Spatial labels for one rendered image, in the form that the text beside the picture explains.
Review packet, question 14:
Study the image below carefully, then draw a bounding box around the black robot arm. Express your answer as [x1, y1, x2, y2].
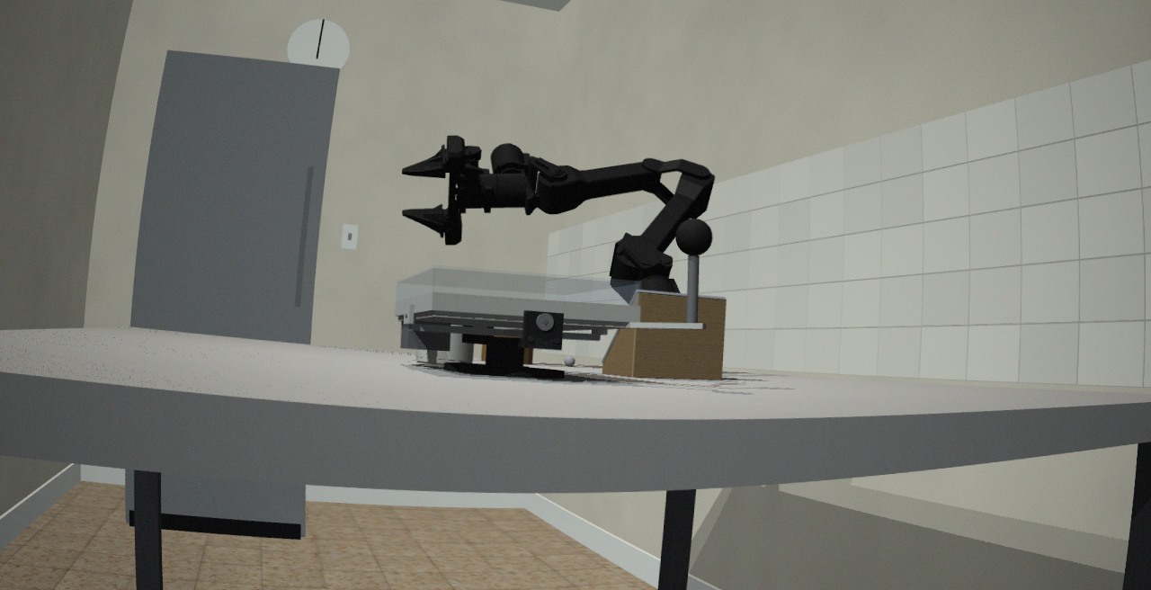
[491, 143, 715, 293]

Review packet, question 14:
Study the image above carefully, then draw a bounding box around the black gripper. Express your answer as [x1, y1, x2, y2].
[402, 135, 498, 246]

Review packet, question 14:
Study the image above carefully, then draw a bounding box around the grey mug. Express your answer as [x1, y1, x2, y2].
[416, 334, 474, 365]

